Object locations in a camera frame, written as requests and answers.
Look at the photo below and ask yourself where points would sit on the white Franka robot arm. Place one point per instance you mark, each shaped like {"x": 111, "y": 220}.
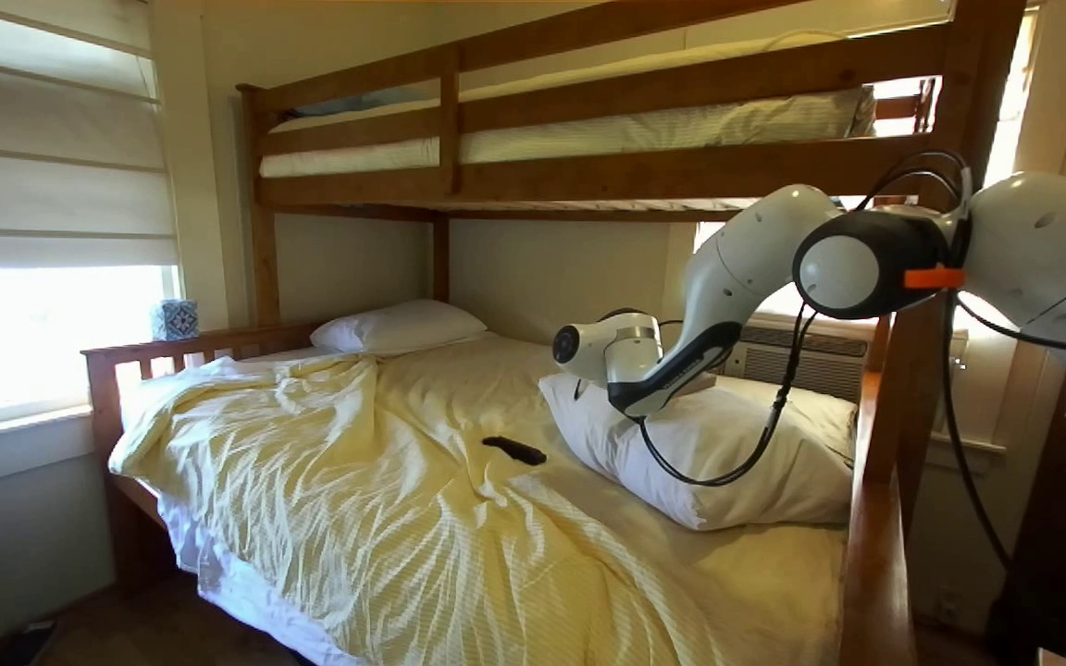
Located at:
{"x": 1005, "y": 245}

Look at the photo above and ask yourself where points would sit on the small white far pillow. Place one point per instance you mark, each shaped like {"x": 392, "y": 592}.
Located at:
{"x": 398, "y": 327}

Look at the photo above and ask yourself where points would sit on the large white pillow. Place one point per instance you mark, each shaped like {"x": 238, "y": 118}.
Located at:
{"x": 799, "y": 479}

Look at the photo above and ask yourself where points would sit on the black remote control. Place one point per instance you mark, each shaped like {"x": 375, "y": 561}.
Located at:
{"x": 514, "y": 449}

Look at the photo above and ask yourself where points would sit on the upper bunk mattress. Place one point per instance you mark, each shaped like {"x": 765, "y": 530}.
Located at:
{"x": 819, "y": 116}

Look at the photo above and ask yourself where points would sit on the yellow bed sheet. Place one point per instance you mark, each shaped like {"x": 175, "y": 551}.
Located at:
{"x": 348, "y": 508}

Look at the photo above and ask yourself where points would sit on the window air conditioner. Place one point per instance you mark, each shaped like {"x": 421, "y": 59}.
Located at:
{"x": 828, "y": 361}

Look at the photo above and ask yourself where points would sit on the white window blind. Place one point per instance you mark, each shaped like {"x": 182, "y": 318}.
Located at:
{"x": 83, "y": 174}

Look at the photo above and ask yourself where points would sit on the wooden bunk bed frame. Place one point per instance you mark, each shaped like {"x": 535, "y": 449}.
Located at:
{"x": 934, "y": 86}

